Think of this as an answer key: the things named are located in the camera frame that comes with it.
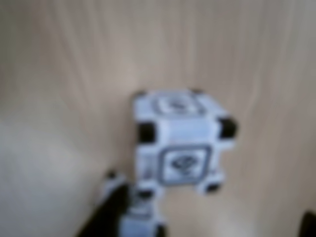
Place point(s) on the white cube stacked-diamond glyph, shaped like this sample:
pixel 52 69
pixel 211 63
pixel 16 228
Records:
pixel 182 128

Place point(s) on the white cube slashed-diamond glyph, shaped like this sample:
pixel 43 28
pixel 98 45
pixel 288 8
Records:
pixel 140 227

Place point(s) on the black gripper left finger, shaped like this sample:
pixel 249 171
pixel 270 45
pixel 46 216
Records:
pixel 106 217

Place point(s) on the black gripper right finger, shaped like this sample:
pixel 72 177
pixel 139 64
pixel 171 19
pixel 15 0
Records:
pixel 310 224

